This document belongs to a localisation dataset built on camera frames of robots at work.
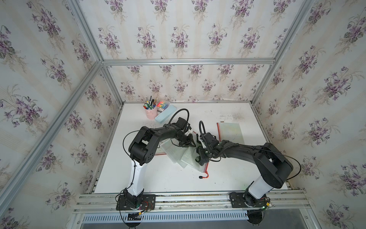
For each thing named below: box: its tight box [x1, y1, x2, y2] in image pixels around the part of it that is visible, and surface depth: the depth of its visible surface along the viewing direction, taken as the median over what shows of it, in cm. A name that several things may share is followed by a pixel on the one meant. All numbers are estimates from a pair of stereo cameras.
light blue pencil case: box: [154, 104, 177, 124], surface depth 112 cm
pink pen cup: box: [142, 103, 158, 120], surface depth 106 cm
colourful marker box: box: [156, 100, 171, 113], surface depth 120 cm
